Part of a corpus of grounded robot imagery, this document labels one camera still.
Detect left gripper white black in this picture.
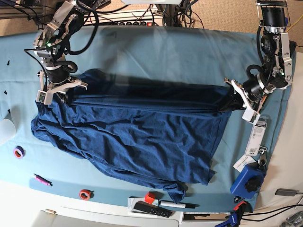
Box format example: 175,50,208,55
217,78,260,123

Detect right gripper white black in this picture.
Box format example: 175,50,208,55
36,70,88,105

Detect dark blue t-shirt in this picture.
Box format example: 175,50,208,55
31,69,231,203

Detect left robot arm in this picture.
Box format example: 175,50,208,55
219,0,296,125

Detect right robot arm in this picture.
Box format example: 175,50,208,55
32,0,110,105

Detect white packaged item blister card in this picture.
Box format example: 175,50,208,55
245,115,269,157

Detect light blue table cloth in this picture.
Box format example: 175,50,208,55
0,25,297,213

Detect metal carabiner keys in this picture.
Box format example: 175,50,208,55
258,146,267,169

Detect white paper card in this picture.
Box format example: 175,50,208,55
233,155,256,172

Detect white paper roll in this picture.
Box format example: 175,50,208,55
0,119,16,145

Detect purple tape roll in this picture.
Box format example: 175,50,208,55
13,146,25,159

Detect blue box black knob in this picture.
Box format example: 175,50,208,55
230,165,266,199

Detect pink marker pen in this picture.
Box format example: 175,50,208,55
33,174,53,186

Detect red tape roll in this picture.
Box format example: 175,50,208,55
79,189,94,201

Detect grey adapter box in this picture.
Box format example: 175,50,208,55
275,188,297,197

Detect orange black lower clamp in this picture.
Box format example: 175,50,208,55
233,201,247,211

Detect blue black clamp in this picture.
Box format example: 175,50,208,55
215,213,242,227

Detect white book under remote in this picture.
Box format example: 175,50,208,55
127,196,184,223

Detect white black marker pen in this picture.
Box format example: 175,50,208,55
159,201,198,209

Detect red cube block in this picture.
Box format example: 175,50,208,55
144,192,156,204

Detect black remote control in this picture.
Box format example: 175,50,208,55
134,201,172,218

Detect white power strip red switch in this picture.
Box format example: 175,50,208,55
93,20,164,27

